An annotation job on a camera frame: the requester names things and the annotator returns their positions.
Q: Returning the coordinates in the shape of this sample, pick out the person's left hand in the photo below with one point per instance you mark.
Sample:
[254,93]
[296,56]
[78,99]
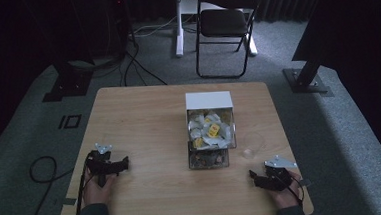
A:
[96,190]

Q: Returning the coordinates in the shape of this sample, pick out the black stand with flat base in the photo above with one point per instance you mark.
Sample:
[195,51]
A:
[68,78]

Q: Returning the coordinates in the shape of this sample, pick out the white clear drawer organizer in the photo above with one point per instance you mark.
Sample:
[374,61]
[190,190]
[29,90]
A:
[210,119]

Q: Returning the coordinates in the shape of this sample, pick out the pile of white tea bags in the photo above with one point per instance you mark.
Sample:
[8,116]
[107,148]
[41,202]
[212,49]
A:
[210,131]

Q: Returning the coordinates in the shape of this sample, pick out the black slanted stand with base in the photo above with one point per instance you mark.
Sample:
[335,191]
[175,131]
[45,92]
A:
[306,75]

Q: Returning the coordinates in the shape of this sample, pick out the black folding chair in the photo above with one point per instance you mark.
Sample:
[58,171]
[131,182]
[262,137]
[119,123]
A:
[225,28]

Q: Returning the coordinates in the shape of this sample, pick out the clear drawer with dark packets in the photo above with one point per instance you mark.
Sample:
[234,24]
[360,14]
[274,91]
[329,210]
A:
[208,158]

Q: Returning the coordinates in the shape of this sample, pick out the white desk frame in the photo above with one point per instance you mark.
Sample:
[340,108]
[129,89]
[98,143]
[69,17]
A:
[181,24]

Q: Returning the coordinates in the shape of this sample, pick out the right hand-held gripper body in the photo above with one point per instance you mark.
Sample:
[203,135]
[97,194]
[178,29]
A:
[278,175]

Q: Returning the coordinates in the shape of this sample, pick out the clear glass cup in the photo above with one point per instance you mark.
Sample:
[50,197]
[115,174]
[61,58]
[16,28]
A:
[253,145]

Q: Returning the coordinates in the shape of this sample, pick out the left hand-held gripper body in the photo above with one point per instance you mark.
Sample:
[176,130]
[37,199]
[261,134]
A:
[102,164]

